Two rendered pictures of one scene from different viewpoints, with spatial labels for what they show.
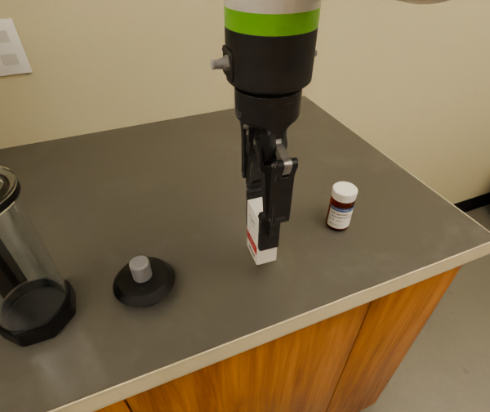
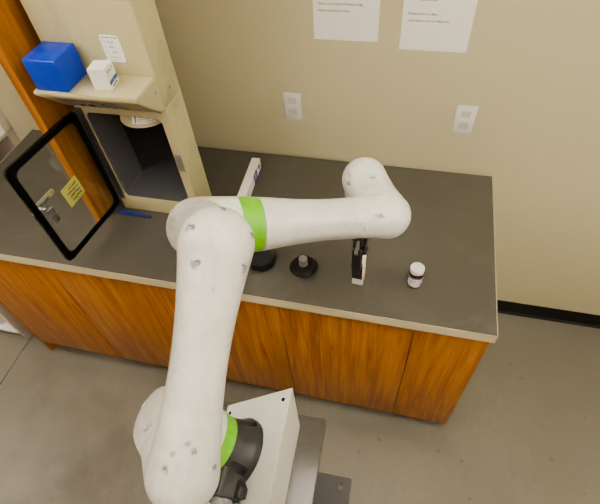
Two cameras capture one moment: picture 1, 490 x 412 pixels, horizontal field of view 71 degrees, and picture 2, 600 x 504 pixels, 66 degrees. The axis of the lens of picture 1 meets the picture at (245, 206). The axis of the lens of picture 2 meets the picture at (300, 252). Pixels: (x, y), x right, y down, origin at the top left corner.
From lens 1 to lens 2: 0.98 m
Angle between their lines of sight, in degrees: 30
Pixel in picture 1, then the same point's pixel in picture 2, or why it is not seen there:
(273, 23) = not seen: hidden behind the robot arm
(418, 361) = (514, 428)
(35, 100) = (298, 133)
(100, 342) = (277, 282)
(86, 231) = not seen: hidden behind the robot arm
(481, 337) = (594, 449)
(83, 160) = (310, 181)
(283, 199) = (356, 263)
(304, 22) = not seen: hidden behind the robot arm
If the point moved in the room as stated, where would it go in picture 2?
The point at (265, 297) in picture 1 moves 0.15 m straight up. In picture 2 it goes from (349, 299) to (350, 270)
